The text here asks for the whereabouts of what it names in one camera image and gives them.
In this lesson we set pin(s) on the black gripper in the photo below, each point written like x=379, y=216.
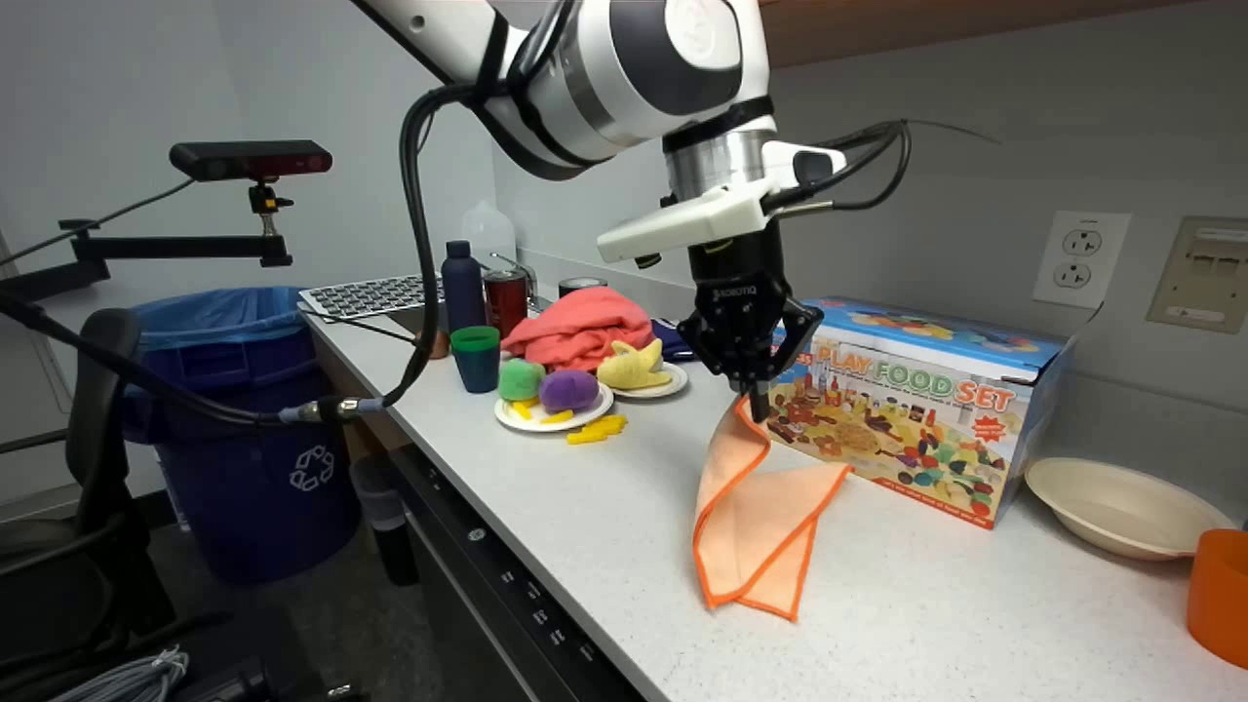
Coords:
x=737, y=288

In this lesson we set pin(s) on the orange cloth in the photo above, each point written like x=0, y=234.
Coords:
x=756, y=520

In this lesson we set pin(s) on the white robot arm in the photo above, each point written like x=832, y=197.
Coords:
x=626, y=64

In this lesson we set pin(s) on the red crumpled cloth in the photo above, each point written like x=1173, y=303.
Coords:
x=578, y=327

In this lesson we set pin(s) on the blue toy dish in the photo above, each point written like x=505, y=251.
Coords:
x=670, y=342

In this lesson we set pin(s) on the small white plate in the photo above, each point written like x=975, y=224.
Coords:
x=670, y=386

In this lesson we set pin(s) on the play food set box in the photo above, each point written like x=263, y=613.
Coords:
x=909, y=414

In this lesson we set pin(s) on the yellow toy banana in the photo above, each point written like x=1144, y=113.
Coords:
x=598, y=429

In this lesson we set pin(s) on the purple toy ball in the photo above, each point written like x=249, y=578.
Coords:
x=572, y=390

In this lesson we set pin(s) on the green toy ball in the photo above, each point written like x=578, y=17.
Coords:
x=519, y=381

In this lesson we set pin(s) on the green cup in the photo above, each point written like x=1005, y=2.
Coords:
x=479, y=366

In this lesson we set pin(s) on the dark blue bottle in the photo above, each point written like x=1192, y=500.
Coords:
x=463, y=294

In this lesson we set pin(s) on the grey keyboard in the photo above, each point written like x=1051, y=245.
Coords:
x=372, y=297

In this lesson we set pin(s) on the beige plate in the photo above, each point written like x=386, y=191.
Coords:
x=1118, y=510

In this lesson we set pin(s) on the orange cup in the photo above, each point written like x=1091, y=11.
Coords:
x=1222, y=598

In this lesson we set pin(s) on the blue recycling bin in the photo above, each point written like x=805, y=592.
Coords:
x=249, y=493

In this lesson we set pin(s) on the blue plastic bin liner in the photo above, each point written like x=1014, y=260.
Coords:
x=219, y=319

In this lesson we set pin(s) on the black office chair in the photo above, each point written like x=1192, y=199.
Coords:
x=104, y=402

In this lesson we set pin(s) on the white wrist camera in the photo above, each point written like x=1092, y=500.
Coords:
x=676, y=228

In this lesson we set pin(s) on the white wall outlet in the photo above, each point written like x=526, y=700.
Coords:
x=1078, y=260

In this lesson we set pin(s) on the wooden wall cabinet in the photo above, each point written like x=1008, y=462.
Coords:
x=909, y=24

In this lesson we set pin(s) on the beige wall panel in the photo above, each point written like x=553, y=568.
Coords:
x=1204, y=280

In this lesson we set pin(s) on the black camera on mount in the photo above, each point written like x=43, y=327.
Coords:
x=249, y=156

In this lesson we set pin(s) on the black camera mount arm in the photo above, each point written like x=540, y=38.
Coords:
x=168, y=245

